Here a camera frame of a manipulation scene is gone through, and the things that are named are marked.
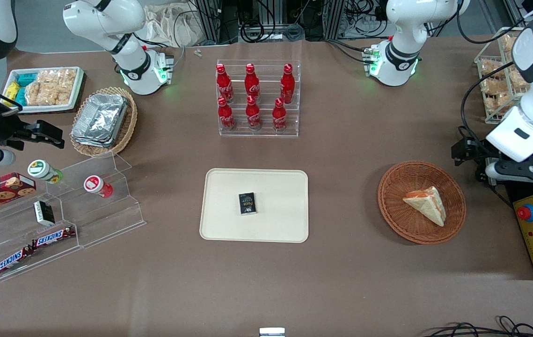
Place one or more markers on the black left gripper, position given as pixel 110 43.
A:
pixel 468 150

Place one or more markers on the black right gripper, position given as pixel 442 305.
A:
pixel 0 128

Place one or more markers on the triangular sandwich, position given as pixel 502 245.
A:
pixel 427 203

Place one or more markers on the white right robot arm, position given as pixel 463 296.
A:
pixel 131 70

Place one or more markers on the white rectangular snack tray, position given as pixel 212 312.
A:
pixel 37 108

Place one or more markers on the tan oval wicker basket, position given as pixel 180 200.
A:
pixel 128 126

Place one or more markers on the brown round wicker basket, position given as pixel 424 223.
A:
pixel 402 220

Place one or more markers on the beige plastic tray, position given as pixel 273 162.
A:
pixel 275 224

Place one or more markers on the green lid yoghurt cup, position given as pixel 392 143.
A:
pixel 41 170

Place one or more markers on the teal snack packet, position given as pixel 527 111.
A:
pixel 20 96
pixel 26 79

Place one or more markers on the rice cracker bag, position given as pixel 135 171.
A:
pixel 51 86

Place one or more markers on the stacked aluminium foil trays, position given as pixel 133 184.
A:
pixel 100 119

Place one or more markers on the yellow snack packet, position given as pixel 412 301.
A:
pixel 11 91

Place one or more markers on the red lid yoghurt cup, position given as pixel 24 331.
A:
pixel 95 185

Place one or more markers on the black and white small box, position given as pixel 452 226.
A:
pixel 43 213

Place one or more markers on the red emergency stop button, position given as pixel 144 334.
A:
pixel 526 213

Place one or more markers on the brown snickers bar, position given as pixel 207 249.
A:
pixel 54 237
pixel 12 261

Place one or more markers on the clear acrylic stepped shelf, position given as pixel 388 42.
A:
pixel 107 220

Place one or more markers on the beige cloth bag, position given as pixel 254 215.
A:
pixel 168 25

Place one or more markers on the red cola bottle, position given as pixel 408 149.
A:
pixel 224 85
pixel 226 116
pixel 287 85
pixel 279 117
pixel 252 114
pixel 251 84

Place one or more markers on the clear acrylic bottle rack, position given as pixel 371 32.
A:
pixel 266 133

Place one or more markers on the aluminium frame post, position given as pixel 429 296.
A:
pixel 215 18
pixel 334 18

